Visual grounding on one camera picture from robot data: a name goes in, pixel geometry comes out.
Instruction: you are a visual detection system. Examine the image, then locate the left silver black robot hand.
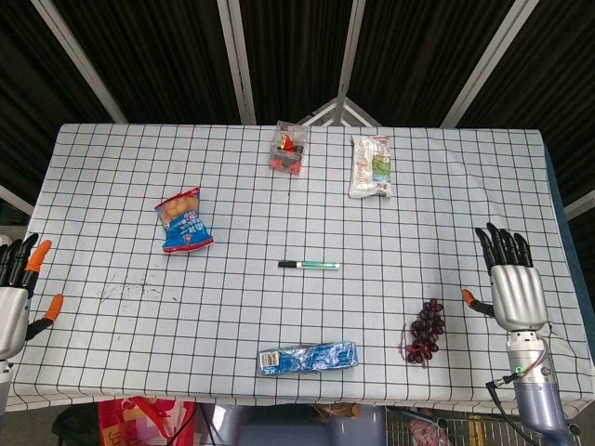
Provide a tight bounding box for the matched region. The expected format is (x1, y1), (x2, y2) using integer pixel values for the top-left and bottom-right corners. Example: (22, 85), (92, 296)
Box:
(0, 232), (64, 361)

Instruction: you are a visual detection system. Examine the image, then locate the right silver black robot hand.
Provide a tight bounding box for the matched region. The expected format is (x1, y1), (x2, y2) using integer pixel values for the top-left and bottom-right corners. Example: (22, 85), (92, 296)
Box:
(461, 222), (549, 332)

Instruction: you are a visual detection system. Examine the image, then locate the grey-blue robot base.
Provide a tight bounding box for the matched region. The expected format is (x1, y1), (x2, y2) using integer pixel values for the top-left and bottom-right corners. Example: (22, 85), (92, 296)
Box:
(199, 402), (387, 446)

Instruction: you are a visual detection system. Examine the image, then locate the dark purple grape bunch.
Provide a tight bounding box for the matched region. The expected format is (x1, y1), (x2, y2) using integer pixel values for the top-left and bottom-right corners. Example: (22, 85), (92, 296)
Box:
(398, 298), (446, 368)

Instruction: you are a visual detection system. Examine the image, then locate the black bag on floor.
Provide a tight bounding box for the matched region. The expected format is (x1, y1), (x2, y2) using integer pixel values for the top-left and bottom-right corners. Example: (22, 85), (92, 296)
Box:
(51, 406), (101, 446)

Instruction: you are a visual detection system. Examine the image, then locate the red shopping bag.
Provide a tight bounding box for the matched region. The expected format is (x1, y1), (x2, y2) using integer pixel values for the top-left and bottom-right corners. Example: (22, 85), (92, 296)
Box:
(97, 397), (196, 446)

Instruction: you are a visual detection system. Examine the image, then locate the blue red snack bag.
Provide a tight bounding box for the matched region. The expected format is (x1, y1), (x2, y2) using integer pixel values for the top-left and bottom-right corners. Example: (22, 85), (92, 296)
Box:
(154, 187), (216, 255)

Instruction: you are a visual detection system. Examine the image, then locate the white snack packet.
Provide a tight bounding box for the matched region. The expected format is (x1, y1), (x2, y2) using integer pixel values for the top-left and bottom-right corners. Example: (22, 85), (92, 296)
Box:
(349, 134), (393, 200)

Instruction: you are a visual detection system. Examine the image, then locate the brown crumpled paper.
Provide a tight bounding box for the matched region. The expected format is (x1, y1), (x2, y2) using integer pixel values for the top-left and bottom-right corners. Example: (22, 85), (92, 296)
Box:
(315, 403), (362, 417)

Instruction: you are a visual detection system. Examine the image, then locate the blue wrapped rectangular pack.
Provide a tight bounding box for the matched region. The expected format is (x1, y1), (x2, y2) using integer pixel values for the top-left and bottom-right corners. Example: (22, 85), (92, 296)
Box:
(258, 341), (359, 377)

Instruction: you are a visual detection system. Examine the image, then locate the white black checkered tablecloth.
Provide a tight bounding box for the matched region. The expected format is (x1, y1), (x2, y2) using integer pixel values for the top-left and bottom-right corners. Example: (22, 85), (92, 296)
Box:
(0, 123), (595, 414)

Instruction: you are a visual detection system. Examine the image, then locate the clear box with red toy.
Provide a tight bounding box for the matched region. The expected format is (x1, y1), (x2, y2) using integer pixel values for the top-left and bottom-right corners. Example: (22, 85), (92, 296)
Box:
(269, 120), (311, 178)

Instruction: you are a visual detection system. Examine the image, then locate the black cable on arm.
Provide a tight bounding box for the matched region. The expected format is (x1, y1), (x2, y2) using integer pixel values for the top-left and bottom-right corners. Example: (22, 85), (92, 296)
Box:
(485, 374), (545, 446)

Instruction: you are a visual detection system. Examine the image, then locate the white frame post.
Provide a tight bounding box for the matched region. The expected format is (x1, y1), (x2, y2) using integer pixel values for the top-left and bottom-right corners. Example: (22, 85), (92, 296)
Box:
(441, 0), (540, 127)
(31, 0), (129, 125)
(217, 0), (257, 125)
(335, 0), (368, 101)

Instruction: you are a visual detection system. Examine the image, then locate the white triangular frame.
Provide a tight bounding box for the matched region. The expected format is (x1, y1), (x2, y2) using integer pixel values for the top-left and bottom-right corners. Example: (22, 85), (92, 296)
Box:
(301, 97), (380, 126)

